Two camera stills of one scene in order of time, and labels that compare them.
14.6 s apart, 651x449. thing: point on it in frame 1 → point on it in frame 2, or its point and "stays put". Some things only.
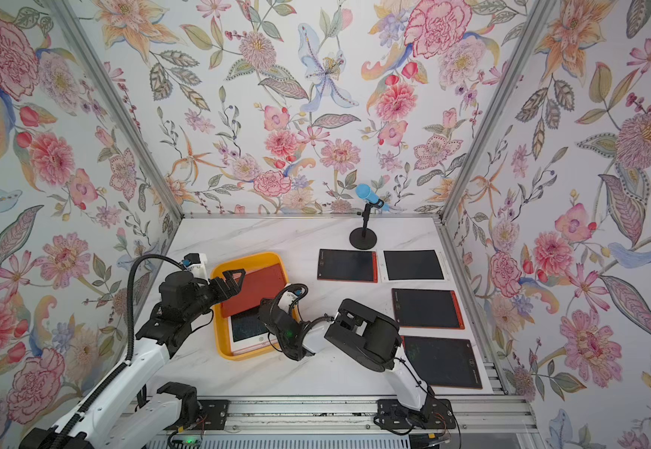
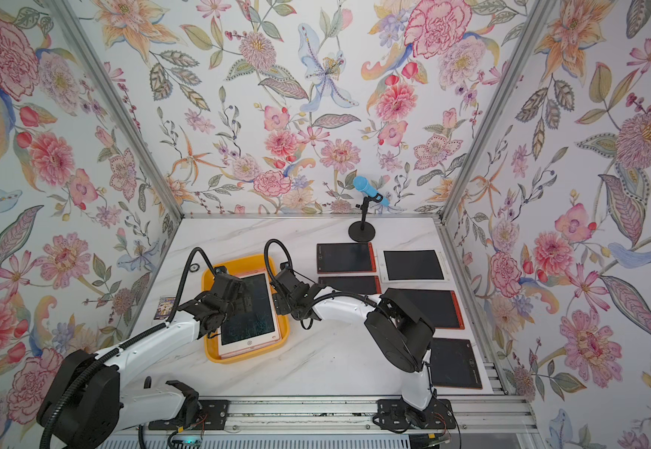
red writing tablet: (443, 362) stays put
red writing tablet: (429, 309) stays put
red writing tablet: (255, 286) → (354, 284)
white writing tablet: (412, 265) stays put
